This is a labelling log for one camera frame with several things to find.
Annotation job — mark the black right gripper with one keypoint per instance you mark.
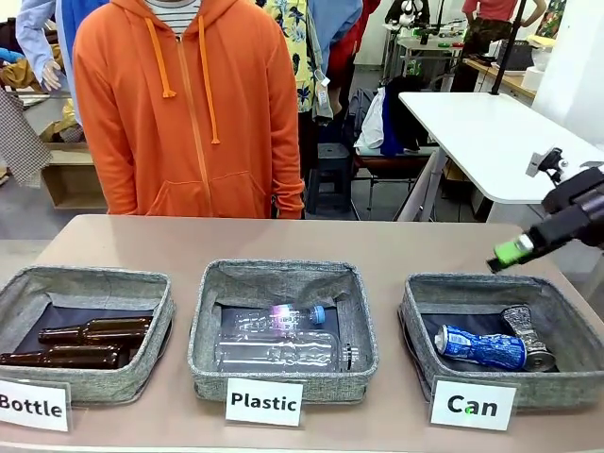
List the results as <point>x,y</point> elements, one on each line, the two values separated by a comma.
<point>566,231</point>

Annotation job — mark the crushed dark soda can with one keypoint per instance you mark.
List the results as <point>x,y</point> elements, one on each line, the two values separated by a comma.
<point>528,330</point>

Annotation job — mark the blue soda can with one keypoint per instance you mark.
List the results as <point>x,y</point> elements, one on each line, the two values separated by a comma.
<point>486,347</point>

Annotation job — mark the crushed clear bottle blue cap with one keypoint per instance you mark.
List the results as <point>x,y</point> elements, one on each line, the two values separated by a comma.
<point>278,313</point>

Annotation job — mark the large clear plastic bottle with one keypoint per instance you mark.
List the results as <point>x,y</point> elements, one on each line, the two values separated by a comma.
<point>283,351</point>

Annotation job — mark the brown glass beer bottle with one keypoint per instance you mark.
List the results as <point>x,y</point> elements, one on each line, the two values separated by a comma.
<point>104,330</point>
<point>61,358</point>

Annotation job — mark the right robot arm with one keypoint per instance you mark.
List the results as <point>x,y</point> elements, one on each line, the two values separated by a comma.
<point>595,205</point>

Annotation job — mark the person's right forearm orange sleeve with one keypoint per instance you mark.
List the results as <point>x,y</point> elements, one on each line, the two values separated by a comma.
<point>111,184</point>

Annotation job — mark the person's left forearm orange sleeve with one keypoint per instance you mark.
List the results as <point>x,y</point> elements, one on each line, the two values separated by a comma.
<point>289,184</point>

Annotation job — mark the grey fabric basket can bin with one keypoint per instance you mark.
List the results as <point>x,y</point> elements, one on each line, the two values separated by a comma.
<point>472,295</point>

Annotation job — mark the white Can label sign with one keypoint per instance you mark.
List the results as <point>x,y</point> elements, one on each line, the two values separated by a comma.
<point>472,406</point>

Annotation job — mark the grey fabric basket plastic bin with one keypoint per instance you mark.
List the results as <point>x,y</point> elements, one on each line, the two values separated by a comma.
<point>278,278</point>

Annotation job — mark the grey fabric basket bottle bin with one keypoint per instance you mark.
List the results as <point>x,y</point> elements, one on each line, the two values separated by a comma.
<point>94,384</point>

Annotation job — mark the white desk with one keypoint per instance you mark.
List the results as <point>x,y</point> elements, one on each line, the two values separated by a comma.
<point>486,141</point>

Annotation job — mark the dark clothes on chair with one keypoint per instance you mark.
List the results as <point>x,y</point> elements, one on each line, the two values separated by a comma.
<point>406,118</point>

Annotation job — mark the white paper roll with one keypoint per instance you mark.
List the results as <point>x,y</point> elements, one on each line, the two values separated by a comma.
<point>532,78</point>

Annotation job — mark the wooden workbench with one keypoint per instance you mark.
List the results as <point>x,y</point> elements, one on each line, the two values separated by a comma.
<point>500,75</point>

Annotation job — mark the black plastic stool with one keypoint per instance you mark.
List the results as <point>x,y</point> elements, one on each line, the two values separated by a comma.
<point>332,170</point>

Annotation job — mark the black vertical pole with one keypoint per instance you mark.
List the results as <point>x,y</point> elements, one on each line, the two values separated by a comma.
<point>507,47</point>

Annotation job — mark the background person red shirt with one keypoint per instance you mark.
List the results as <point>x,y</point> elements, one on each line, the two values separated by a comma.
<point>486,28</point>

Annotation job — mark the red hanging garment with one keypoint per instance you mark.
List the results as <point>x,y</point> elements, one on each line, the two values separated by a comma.
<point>342,56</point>

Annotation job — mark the white Plastic label sign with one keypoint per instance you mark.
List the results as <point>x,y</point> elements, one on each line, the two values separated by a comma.
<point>264,401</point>

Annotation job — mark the yellow floral shirt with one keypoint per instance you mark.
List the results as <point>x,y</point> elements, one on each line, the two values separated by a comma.
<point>295,47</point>

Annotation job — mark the person in orange hoodie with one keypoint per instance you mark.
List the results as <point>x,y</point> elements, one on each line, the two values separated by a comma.
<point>189,118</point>

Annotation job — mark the wooden box shelf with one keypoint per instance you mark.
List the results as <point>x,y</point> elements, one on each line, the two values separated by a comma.
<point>66,184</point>

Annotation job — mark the blue hanging garment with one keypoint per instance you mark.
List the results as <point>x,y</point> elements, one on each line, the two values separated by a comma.
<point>68,28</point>

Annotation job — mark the white Bottle label sign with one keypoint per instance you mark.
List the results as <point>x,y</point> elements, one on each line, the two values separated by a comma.
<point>33,406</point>

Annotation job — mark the brown checkered cloth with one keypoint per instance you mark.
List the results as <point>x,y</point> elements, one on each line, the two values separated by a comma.
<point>21,141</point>

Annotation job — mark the mannequin in light blue shirt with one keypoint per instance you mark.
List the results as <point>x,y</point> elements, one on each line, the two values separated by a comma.
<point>35,38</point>

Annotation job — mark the mustard yellow cloth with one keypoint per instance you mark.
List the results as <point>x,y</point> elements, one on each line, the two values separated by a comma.
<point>19,75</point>

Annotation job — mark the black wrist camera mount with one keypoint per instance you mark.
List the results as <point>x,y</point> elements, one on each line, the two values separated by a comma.
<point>573,186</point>

